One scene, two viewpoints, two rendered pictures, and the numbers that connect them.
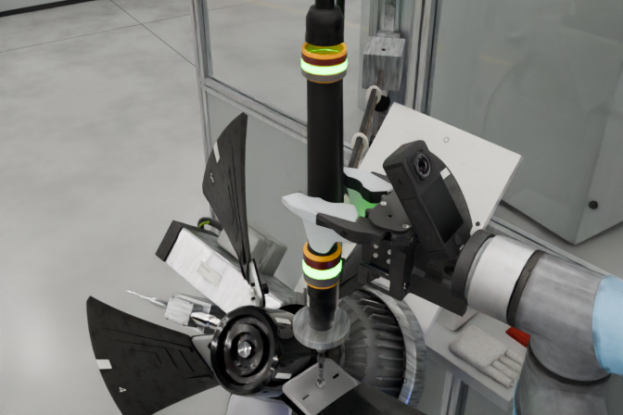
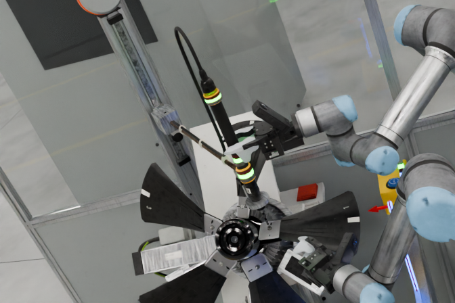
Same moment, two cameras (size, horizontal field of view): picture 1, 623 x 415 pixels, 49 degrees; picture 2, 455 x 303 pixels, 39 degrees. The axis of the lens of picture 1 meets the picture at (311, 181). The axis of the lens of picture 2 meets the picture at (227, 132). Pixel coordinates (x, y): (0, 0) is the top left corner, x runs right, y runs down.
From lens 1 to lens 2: 112 cm
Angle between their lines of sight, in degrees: 26
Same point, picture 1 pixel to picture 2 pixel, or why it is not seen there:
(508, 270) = (309, 115)
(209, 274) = (174, 255)
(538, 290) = (320, 113)
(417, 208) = (271, 118)
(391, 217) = (264, 130)
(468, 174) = not seen: hidden behind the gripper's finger
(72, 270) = not seen: outside the picture
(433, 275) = (287, 138)
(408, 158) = (259, 105)
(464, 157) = not seen: hidden behind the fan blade
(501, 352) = (303, 206)
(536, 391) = (340, 145)
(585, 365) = (345, 124)
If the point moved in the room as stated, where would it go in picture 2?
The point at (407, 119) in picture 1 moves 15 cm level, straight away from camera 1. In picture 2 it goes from (202, 130) to (183, 120)
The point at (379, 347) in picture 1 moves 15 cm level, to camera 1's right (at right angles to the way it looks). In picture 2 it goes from (271, 212) to (303, 184)
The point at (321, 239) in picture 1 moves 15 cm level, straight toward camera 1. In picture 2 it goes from (246, 155) to (283, 168)
